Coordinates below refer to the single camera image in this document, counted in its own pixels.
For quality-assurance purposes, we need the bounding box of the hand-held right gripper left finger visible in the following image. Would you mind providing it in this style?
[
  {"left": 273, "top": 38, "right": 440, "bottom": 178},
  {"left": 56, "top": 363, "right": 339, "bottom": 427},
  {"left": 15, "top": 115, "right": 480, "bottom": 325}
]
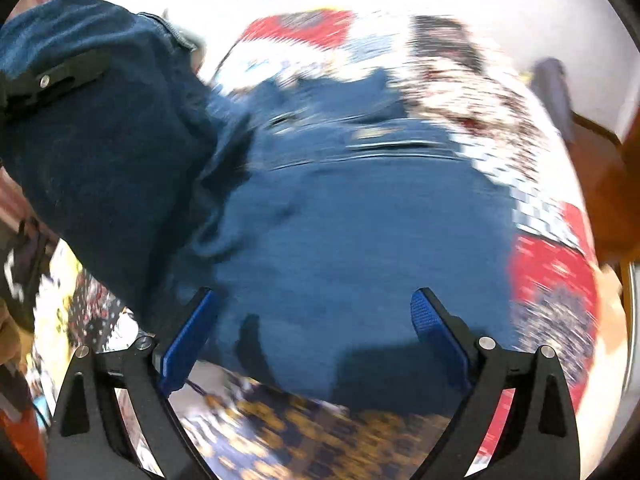
[{"left": 47, "top": 287, "right": 224, "bottom": 480}]

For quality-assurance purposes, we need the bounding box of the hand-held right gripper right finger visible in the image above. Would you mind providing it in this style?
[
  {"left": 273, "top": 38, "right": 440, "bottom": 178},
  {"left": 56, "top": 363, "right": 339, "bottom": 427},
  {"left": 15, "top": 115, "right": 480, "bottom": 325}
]
[{"left": 410, "top": 287, "right": 584, "bottom": 480}]

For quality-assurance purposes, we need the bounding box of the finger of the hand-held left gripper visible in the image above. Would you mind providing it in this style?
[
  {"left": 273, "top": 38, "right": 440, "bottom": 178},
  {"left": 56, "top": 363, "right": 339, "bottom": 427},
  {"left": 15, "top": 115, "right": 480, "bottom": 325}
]
[{"left": 0, "top": 55, "right": 109, "bottom": 122}]

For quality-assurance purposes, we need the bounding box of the blue denim jacket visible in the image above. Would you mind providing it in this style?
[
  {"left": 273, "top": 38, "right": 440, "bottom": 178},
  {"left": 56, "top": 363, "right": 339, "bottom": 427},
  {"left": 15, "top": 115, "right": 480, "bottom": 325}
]
[{"left": 0, "top": 0, "right": 517, "bottom": 417}]

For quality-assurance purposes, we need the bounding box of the patchwork bedspread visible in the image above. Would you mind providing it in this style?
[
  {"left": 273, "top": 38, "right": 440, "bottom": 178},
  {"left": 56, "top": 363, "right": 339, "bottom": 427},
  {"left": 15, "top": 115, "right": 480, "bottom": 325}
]
[{"left": 35, "top": 7, "right": 602, "bottom": 480}]

